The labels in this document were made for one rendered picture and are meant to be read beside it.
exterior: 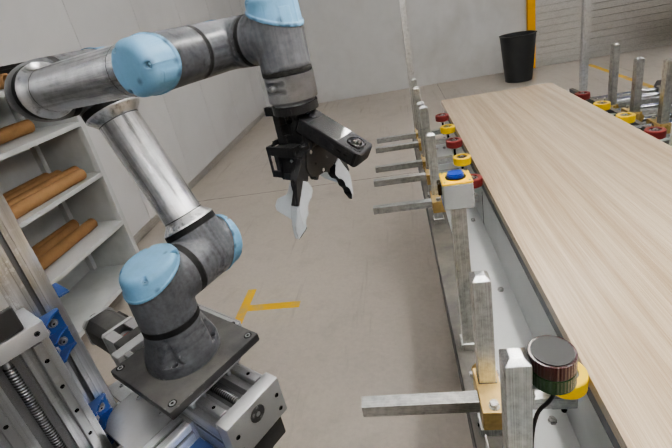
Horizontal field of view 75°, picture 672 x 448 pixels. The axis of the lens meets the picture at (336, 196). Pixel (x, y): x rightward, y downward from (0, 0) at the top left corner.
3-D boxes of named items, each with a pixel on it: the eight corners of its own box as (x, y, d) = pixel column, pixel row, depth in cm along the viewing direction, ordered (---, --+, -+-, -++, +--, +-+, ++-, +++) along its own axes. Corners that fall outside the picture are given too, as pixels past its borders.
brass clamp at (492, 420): (481, 431, 88) (479, 413, 86) (469, 377, 100) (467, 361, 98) (513, 429, 87) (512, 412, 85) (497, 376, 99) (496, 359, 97)
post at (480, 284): (484, 450, 101) (471, 279, 82) (481, 436, 104) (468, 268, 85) (500, 449, 100) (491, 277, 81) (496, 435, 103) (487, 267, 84)
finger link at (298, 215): (277, 234, 71) (288, 179, 72) (304, 240, 68) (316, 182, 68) (263, 232, 69) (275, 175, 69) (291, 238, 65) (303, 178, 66)
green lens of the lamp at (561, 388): (535, 396, 57) (535, 384, 56) (522, 361, 63) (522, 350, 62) (584, 394, 56) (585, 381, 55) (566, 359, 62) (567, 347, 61)
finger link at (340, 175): (336, 181, 82) (310, 155, 76) (362, 184, 79) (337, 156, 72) (330, 196, 81) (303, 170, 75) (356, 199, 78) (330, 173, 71)
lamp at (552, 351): (535, 476, 64) (534, 368, 56) (524, 441, 69) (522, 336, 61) (577, 475, 63) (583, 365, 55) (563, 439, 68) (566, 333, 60)
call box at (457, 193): (444, 214, 103) (442, 184, 100) (441, 201, 109) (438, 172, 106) (475, 210, 102) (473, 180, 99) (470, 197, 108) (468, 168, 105)
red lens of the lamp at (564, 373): (535, 382, 56) (535, 370, 55) (522, 348, 62) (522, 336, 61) (585, 380, 55) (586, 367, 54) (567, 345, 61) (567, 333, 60)
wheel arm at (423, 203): (374, 216, 186) (372, 207, 184) (374, 213, 189) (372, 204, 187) (479, 204, 179) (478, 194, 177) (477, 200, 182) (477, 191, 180)
